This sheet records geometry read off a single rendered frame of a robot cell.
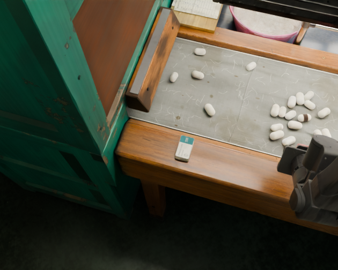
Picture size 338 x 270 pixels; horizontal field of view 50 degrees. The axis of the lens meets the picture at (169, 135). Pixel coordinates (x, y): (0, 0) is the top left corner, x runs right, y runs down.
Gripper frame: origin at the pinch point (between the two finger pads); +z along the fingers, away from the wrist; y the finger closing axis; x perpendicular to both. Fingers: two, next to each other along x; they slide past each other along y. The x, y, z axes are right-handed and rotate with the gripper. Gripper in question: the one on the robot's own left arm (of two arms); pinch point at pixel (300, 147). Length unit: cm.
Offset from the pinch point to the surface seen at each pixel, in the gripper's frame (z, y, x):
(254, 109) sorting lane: 13.8, 11.9, -1.7
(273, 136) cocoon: 6.7, 5.7, 1.8
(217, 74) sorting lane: 20.0, 24.5, -7.1
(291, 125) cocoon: 10.4, 1.8, -1.3
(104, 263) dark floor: 26, 51, 86
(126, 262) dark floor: 28, 42, 83
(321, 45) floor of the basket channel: 43.3, -4.6, -18.6
